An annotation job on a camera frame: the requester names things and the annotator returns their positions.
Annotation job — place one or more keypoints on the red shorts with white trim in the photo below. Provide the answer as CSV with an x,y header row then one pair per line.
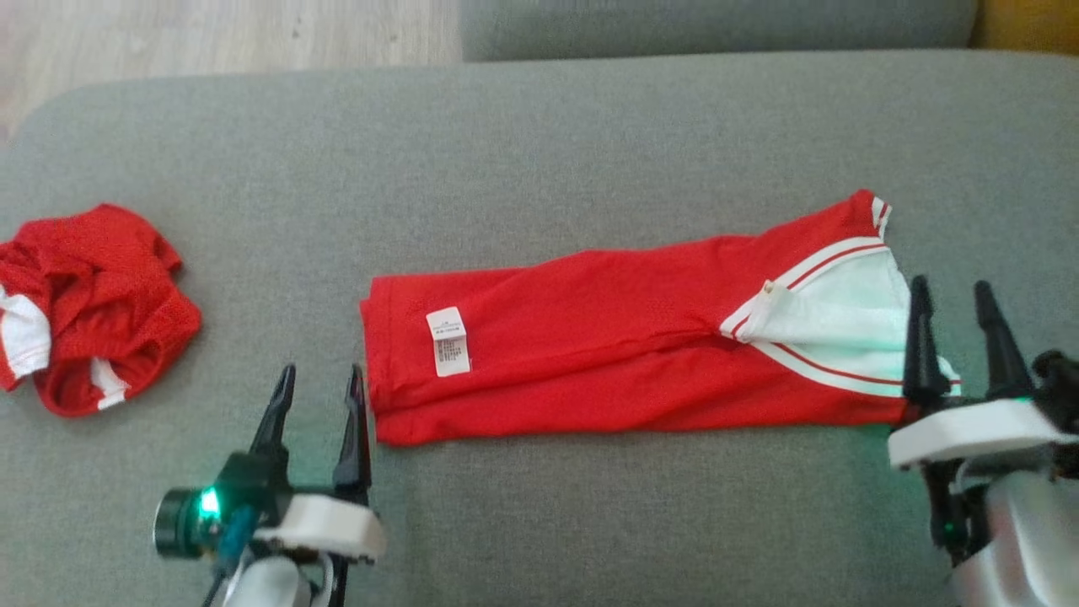
x,y
101,295

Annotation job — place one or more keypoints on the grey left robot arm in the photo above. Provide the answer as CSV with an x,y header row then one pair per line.
x,y
274,586

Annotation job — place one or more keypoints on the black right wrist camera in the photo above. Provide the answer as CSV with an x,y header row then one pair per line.
x,y
1060,388

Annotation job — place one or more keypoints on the small grey sofa seat cushion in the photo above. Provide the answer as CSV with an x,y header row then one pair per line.
x,y
716,25

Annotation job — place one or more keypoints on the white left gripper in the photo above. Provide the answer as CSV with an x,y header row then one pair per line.
x,y
324,524

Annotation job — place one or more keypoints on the yellow sofa backrest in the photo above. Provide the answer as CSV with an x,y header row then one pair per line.
x,y
1028,21

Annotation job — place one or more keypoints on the large grey sofa seat cushion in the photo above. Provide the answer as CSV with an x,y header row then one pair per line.
x,y
539,143

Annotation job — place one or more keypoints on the red jersey with white panel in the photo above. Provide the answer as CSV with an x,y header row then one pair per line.
x,y
590,337

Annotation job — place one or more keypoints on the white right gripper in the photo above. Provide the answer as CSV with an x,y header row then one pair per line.
x,y
969,432

